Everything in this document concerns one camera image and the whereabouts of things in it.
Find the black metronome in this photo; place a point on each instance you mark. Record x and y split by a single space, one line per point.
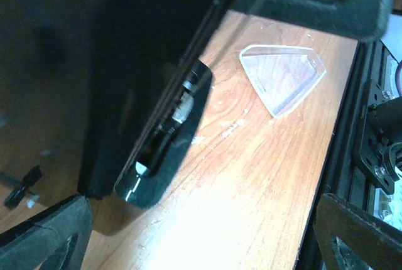
83 82

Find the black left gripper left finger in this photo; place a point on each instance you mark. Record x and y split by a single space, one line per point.
56 238

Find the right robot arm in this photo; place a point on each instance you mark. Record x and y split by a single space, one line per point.
377 131

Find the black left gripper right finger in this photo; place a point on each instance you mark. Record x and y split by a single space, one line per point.
350 238

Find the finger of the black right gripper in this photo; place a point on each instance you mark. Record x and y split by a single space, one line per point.
362 20

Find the clear plastic metronome cover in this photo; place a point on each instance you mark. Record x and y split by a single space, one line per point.
281 75

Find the black aluminium frame rail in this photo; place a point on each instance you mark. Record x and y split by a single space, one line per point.
341 177

